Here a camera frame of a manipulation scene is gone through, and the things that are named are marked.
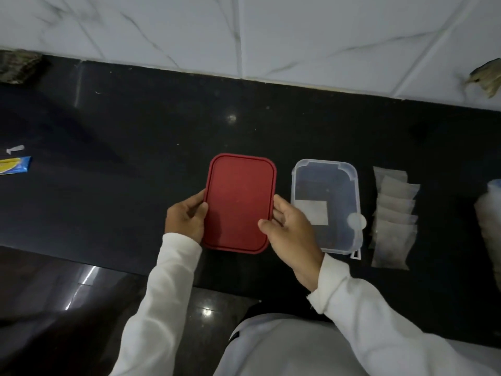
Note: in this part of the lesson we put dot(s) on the clear plastic container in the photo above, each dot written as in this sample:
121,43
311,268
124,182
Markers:
332,184

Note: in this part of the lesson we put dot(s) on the red plastic container lid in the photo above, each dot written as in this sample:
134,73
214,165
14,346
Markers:
238,199

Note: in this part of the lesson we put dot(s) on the white paper sachet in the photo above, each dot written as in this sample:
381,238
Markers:
315,212

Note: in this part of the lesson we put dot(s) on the small clear plastic packet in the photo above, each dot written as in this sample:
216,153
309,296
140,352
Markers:
391,244
396,204
396,218
388,174
400,187

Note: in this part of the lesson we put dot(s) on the person's left hand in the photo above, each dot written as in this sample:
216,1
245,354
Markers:
182,219

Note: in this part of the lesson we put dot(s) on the crumpled brown cloth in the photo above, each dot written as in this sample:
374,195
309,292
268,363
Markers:
487,76

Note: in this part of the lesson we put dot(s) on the white plastic bag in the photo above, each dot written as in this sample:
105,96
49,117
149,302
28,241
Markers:
491,223

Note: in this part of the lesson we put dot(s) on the blue and yellow tube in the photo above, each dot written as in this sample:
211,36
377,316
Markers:
13,165

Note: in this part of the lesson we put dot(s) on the person's left forearm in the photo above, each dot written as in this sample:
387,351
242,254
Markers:
160,305

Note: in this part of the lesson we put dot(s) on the person's right hand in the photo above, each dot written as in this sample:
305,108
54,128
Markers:
297,242

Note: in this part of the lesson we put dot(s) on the person's right thumb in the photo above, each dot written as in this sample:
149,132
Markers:
270,229

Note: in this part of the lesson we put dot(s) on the small white tag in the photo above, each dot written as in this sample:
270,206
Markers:
356,254

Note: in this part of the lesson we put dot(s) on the brown scrubbing pad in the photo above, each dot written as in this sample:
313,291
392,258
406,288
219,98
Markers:
19,66

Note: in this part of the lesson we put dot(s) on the person's right forearm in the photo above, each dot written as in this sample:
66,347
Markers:
375,328

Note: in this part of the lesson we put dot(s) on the person's white shirt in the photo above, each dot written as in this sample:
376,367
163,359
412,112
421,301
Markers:
289,348

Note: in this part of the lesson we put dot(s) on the person's left thumb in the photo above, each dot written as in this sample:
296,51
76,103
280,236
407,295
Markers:
200,216

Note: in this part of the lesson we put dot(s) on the small white cap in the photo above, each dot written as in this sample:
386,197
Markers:
15,149

